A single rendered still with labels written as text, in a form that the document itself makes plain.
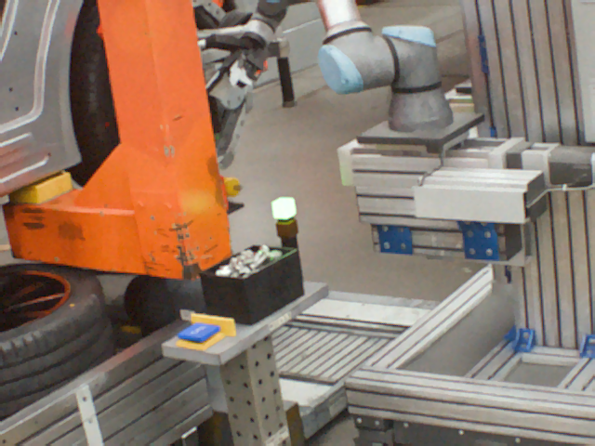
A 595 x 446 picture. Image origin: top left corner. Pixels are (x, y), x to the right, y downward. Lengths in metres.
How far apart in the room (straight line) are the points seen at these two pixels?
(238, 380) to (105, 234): 0.52
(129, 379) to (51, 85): 0.84
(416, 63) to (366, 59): 0.12
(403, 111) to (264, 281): 0.49
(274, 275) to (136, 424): 0.50
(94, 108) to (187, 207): 0.60
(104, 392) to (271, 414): 0.40
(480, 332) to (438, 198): 0.65
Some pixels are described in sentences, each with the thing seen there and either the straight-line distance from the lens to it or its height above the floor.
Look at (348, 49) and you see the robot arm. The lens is 2.66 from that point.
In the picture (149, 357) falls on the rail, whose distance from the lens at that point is 2.93.
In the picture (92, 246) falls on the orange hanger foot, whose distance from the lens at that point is 3.11.
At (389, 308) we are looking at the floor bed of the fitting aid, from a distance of 3.76.
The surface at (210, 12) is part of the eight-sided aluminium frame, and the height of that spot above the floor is 1.05.
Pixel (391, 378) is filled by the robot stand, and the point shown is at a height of 0.23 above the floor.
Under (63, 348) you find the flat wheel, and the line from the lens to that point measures 2.87.
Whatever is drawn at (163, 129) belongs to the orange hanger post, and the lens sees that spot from 2.81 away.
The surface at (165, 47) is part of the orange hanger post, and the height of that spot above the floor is 1.08.
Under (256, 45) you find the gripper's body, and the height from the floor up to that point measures 0.99.
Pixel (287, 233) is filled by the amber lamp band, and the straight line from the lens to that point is 2.92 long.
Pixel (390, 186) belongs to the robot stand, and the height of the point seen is 0.69.
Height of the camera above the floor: 1.46
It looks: 17 degrees down
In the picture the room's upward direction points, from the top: 9 degrees counter-clockwise
